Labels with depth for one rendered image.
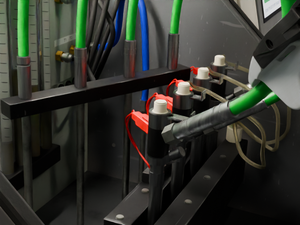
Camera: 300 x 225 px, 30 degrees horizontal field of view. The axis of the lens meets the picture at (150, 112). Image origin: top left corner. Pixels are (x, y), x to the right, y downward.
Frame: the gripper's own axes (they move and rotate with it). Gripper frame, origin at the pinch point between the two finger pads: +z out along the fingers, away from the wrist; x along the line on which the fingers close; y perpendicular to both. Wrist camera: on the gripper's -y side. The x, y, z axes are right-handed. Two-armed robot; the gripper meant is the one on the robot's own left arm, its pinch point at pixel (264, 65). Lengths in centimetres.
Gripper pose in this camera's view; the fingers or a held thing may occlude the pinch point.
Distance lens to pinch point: 52.9
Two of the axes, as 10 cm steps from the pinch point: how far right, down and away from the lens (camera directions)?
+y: 5.2, 8.3, -2.1
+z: -3.1, 4.1, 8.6
